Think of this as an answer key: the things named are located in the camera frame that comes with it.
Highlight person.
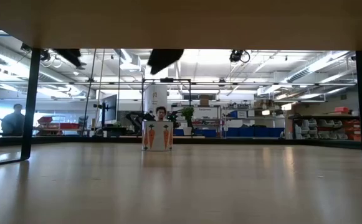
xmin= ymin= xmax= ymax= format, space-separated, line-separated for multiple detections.
xmin=1 ymin=103 xmax=26 ymax=137
xmin=155 ymin=106 xmax=168 ymax=122

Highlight black station frame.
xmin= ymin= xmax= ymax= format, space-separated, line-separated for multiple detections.
xmin=141 ymin=77 xmax=193 ymax=137

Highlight monitor on stand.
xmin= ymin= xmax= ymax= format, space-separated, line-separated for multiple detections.
xmin=93 ymin=94 xmax=118 ymax=136

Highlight wooden shelf with black legs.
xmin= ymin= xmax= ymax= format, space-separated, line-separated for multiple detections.
xmin=0 ymin=0 xmax=362 ymax=168

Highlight white sign board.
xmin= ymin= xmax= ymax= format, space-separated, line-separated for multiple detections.
xmin=194 ymin=107 xmax=221 ymax=119

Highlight red storage bins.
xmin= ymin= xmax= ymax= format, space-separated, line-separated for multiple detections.
xmin=36 ymin=116 xmax=81 ymax=131

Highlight grey bin shelving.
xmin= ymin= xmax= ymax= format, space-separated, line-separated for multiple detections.
xmin=288 ymin=106 xmax=362 ymax=142

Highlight white cylindrical column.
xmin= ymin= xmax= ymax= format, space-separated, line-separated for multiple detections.
xmin=143 ymin=84 xmax=168 ymax=122

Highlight blue storage bin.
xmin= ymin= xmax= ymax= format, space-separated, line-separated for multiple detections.
xmin=195 ymin=128 xmax=217 ymax=138
xmin=226 ymin=126 xmax=286 ymax=138

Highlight black ceiling camera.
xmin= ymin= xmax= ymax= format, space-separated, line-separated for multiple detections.
xmin=229 ymin=49 xmax=251 ymax=63

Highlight metal storage rack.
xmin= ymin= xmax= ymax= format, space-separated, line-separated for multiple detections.
xmin=221 ymin=104 xmax=287 ymax=139

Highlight black ceiling spotlight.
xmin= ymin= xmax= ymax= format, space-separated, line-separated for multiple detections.
xmin=39 ymin=49 xmax=52 ymax=62

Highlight potted green plant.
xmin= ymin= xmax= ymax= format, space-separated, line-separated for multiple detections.
xmin=180 ymin=106 xmax=196 ymax=136

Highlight white carrot-print box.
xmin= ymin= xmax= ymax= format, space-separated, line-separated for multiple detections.
xmin=141 ymin=120 xmax=174 ymax=152

